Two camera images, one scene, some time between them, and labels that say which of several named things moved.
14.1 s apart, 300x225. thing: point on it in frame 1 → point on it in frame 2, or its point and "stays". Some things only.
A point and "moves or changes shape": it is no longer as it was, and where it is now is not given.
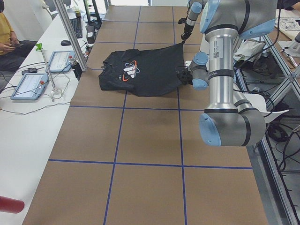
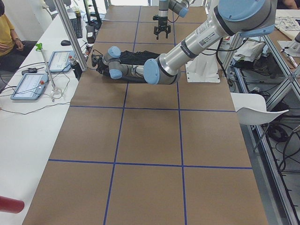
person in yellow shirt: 12,52 stays
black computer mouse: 65,42 stays
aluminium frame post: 68,27 stays
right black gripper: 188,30 → 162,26
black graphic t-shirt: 153,72 moves or changes shape
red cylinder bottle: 8,205 stays
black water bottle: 76,67 stays
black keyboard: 77,24 stays
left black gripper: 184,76 → 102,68
